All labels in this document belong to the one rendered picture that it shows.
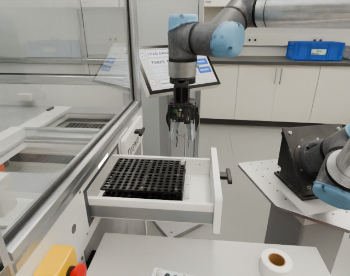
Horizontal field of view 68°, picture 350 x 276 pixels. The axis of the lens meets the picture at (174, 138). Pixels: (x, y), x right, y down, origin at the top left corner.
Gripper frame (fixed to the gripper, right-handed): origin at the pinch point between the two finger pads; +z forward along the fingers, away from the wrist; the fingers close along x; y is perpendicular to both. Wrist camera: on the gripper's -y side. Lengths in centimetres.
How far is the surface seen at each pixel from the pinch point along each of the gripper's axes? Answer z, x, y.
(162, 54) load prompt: -17, -17, -88
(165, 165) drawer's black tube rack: 7.5, -5.4, 1.5
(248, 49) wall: -1, 77, -347
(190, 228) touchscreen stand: 95, 2, -67
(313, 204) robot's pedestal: 21.7, 43.3, -1.1
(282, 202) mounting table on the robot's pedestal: 21.6, 33.4, -1.5
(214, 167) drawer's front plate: 4.6, 9.6, 6.7
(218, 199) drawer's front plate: 4.8, 9.9, 21.5
